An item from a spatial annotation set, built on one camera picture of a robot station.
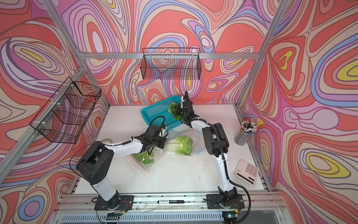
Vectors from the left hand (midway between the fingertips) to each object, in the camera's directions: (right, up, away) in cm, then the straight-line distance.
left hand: (167, 140), depth 93 cm
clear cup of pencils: (+50, +10, -9) cm, 52 cm away
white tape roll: (-44, 0, +5) cm, 44 cm away
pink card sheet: (+49, -17, -11) cm, 53 cm away
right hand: (+5, +22, +10) cm, 25 cm away
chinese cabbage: (+9, -1, -7) cm, 12 cm away
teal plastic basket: (-10, +18, +18) cm, 28 cm away
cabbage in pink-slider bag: (-13, -8, -11) cm, 19 cm away
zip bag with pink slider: (-5, -6, -7) cm, 11 cm away
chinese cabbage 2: (+2, +21, +9) cm, 23 cm away
